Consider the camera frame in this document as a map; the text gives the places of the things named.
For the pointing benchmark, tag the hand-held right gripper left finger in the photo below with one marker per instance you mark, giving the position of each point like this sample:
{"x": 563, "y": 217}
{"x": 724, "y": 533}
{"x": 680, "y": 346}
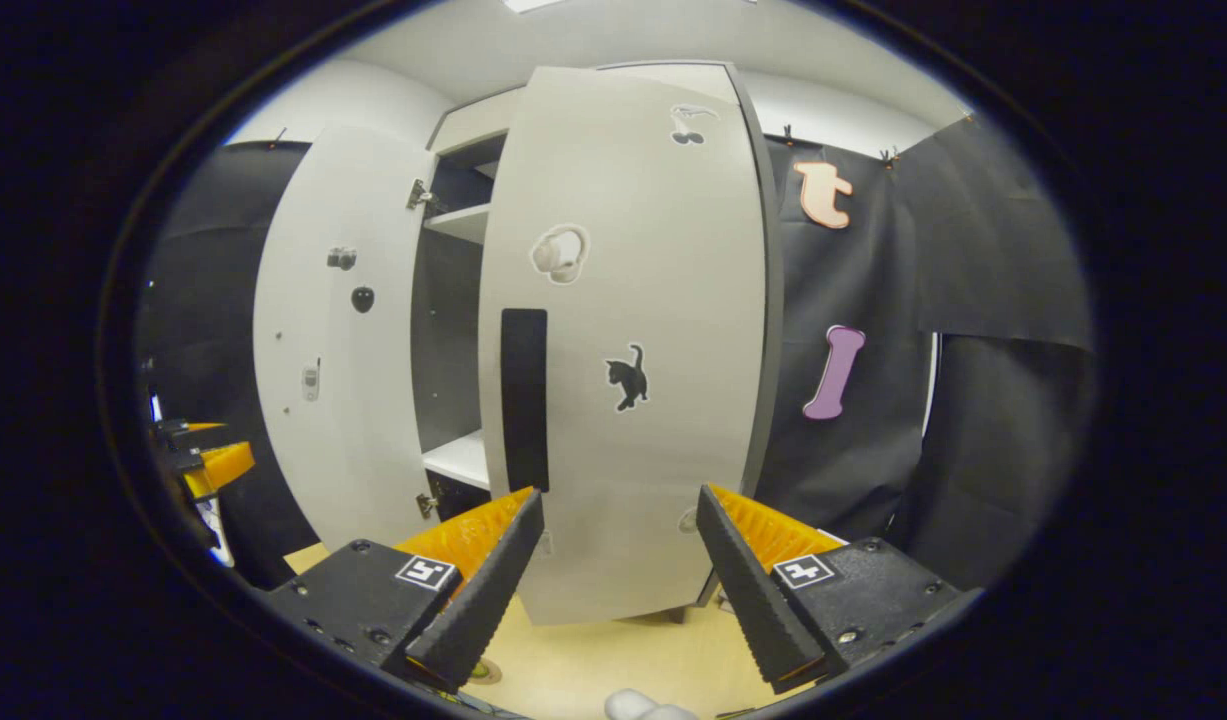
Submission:
{"x": 488, "y": 595}

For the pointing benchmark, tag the metal door hinge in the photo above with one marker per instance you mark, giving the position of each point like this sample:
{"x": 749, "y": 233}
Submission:
{"x": 420, "y": 195}
{"x": 426, "y": 505}

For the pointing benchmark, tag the white cabinet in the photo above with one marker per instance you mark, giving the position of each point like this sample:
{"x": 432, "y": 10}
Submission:
{"x": 443, "y": 330}

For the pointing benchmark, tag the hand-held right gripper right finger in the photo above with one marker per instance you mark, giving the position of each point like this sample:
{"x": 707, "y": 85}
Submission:
{"x": 748, "y": 595}

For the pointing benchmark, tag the white cabinet door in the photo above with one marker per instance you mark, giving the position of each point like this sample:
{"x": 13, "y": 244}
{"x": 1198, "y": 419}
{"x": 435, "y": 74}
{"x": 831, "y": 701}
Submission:
{"x": 343, "y": 400}
{"x": 653, "y": 300}

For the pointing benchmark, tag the black backdrop cloth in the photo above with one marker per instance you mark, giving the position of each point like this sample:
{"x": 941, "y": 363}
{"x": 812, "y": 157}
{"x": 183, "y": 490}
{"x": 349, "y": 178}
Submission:
{"x": 208, "y": 320}
{"x": 973, "y": 450}

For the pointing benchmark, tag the white cabinet shelf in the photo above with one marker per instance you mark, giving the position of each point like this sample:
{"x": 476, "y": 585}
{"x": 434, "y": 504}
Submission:
{"x": 463, "y": 460}
{"x": 463, "y": 222}

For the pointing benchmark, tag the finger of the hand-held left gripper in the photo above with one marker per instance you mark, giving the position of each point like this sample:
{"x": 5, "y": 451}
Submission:
{"x": 223, "y": 468}
{"x": 188, "y": 430}

